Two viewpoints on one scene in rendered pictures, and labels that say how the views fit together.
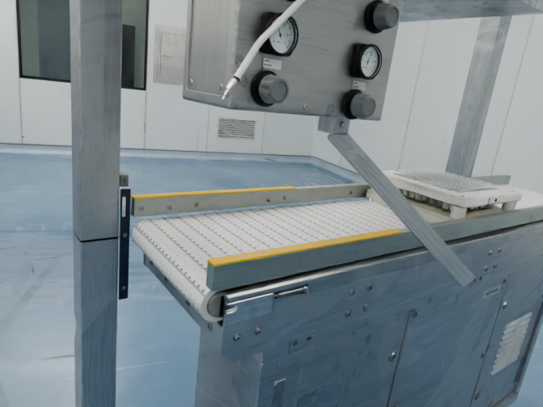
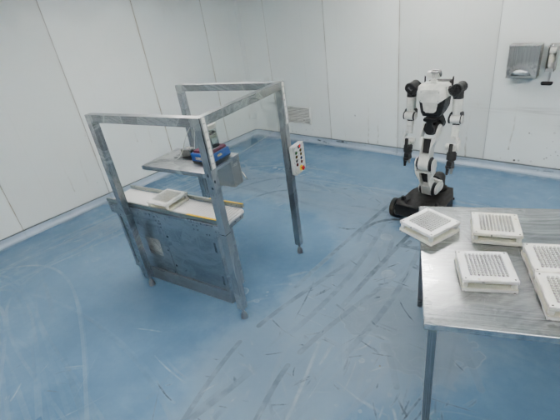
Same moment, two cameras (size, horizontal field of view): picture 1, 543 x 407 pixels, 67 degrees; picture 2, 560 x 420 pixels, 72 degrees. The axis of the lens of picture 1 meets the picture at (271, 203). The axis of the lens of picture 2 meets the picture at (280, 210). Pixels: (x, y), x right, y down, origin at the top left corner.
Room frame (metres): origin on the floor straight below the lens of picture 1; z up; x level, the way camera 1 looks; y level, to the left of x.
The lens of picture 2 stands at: (0.97, 2.68, 2.21)
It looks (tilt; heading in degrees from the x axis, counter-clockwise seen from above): 28 degrees down; 252
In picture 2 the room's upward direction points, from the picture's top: 8 degrees counter-clockwise
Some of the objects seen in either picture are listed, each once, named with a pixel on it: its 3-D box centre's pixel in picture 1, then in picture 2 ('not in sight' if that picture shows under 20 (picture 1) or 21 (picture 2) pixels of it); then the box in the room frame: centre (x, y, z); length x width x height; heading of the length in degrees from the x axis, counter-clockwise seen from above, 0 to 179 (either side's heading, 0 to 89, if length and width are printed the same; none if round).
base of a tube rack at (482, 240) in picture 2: not in sight; (494, 232); (-0.75, 1.30, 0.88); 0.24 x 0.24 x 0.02; 48
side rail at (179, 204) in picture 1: (389, 188); (158, 209); (1.05, -0.30, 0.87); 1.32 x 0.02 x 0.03; 128
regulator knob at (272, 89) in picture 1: (273, 83); not in sight; (0.40, 0.01, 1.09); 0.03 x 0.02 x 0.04; 128
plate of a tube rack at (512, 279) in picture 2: not in sight; (485, 266); (-0.40, 1.56, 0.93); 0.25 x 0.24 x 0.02; 55
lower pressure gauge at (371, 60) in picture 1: (366, 61); not in sight; (0.48, -0.09, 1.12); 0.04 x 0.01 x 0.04; 128
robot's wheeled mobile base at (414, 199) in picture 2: not in sight; (428, 194); (-1.66, -0.27, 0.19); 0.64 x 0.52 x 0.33; 27
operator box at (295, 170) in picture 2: not in sight; (297, 157); (-0.20, -0.29, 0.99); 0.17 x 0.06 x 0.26; 38
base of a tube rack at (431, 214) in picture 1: (439, 204); (168, 202); (0.96, -0.40, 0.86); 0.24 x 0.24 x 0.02; 37
